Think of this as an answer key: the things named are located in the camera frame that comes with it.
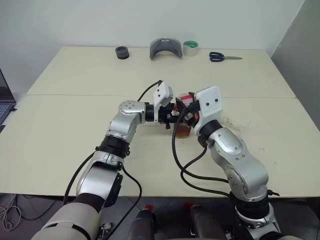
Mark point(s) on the grey curved visor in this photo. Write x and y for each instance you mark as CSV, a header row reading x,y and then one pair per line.
x,y
153,48

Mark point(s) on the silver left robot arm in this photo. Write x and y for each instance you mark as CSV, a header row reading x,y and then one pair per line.
x,y
125,125

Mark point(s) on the small red tag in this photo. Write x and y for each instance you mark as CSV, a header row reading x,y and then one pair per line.
x,y
187,205
149,207

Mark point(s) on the dark rounded shape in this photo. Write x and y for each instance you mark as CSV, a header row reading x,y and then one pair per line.
x,y
202,225
145,225

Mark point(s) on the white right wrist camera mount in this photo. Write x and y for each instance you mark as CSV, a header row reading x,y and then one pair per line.
x,y
210,102

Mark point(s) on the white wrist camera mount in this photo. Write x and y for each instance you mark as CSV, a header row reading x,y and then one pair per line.
x,y
210,102
162,93

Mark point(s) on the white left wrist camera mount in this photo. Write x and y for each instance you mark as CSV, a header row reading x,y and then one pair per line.
x,y
162,93

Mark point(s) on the clear plastic bottle red label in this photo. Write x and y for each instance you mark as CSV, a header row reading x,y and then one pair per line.
x,y
184,132

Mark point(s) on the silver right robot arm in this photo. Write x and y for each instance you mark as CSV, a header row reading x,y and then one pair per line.
x,y
232,150

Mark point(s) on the clear tape roll green core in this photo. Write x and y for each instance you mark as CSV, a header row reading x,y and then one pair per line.
x,y
191,48

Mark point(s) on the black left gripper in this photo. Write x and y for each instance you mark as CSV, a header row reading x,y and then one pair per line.
x,y
166,115

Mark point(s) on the dark laptop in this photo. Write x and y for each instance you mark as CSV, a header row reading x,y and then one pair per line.
x,y
5,100

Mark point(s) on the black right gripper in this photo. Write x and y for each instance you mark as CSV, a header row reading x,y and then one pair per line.
x,y
192,113

